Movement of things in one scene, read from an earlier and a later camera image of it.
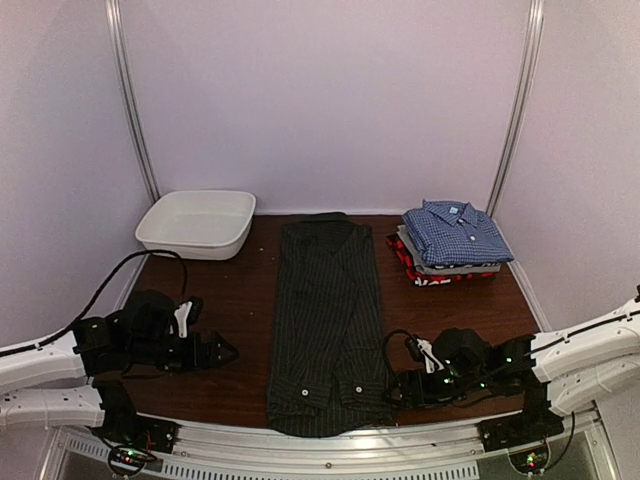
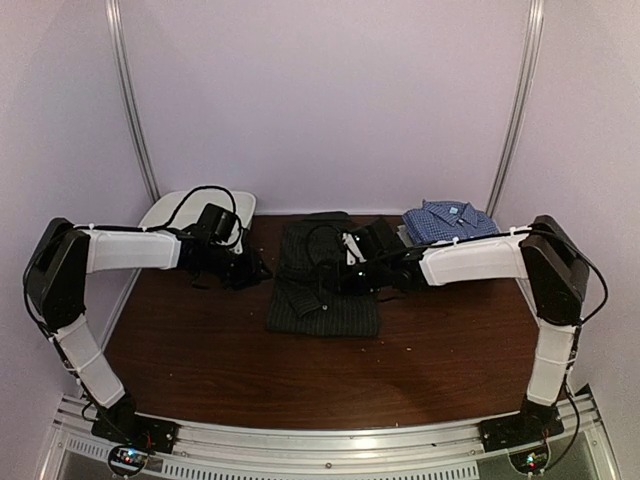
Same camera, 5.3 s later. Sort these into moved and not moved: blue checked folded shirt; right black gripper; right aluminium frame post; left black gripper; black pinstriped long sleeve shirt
Moved: left black gripper; right black gripper; black pinstriped long sleeve shirt
Not moved: right aluminium frame post; blue checked folded shirt
